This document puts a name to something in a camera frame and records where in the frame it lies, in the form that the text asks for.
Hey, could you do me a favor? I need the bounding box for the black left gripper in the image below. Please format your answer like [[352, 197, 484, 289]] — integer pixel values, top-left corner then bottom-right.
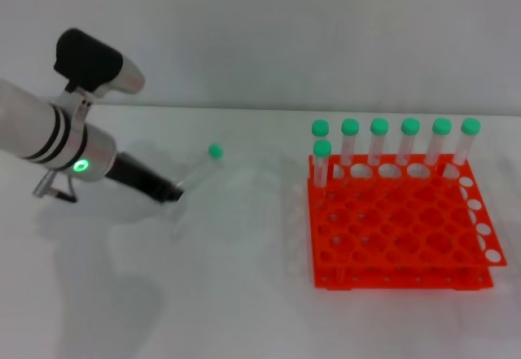
[[104, 152, 186, 205]]

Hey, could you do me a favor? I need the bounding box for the clear green-capped test tube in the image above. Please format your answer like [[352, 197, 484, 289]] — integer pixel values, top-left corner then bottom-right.
[[424, 117, 453, 168], [313, 139, 333, 210], [396, 117, 422, 168], [339, 118, 361, 169], [367, 117, 390, 168], [452, 117, 482, 165], [174, 142, 225, 191], [311, 119, 337, 180]]

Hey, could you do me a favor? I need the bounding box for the orange plastic test tube rack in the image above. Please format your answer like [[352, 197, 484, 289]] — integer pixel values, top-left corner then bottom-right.
[[305, 153, 508, 294]]

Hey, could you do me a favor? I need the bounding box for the thin dark wrist cable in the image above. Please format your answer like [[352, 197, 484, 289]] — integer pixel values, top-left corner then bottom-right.
[[32, 171, 79, 205]]

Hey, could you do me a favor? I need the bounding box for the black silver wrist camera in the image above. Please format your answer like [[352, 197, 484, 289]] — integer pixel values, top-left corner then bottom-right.
[[53, 28, 147, 96]]

